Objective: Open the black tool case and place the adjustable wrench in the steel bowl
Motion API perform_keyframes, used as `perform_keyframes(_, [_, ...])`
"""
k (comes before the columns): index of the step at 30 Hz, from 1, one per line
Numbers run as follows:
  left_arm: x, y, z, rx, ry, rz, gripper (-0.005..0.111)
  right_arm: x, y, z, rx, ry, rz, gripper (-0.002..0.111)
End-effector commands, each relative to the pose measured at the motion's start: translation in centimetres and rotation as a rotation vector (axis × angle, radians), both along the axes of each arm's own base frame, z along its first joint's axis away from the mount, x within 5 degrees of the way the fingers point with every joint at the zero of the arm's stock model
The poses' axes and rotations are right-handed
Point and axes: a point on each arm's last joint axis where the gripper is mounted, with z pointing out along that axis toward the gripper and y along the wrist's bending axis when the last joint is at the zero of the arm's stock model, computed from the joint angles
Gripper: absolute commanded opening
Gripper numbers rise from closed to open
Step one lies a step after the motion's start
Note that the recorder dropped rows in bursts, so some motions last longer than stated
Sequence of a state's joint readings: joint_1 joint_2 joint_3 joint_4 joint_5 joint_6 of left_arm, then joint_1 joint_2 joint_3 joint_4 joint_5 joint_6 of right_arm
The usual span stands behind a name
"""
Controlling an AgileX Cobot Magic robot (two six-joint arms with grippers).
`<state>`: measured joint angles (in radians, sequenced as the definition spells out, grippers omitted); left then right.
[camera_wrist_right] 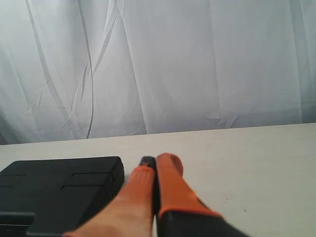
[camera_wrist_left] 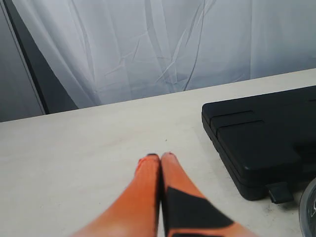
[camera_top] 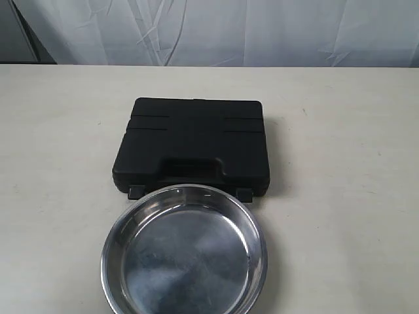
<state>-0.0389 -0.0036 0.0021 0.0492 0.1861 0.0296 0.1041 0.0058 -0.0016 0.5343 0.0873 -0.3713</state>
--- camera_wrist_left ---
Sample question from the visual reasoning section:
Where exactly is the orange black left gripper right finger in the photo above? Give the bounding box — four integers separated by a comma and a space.
161, 152, 243, 237

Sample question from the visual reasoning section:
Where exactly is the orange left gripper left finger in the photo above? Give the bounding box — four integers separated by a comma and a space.
73, 154, 160, 237

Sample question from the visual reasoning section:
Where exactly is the black plastic tool case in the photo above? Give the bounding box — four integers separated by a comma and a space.
201, 86, 316, 204

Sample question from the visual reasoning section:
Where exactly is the round steel tray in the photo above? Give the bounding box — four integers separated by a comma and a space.
299, 179, 316, 237

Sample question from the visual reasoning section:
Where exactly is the white backdrop curtain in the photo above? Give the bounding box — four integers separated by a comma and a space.
14, 0, 316, 108

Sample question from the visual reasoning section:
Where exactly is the dark vertical frame post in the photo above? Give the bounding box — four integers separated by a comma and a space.
3, 0, 78, 114

